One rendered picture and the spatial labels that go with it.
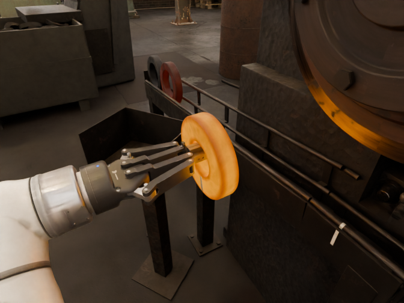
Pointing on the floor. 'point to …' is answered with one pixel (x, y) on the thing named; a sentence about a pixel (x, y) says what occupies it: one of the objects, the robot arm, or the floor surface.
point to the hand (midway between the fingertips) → (206, 148)
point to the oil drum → (238, 35)
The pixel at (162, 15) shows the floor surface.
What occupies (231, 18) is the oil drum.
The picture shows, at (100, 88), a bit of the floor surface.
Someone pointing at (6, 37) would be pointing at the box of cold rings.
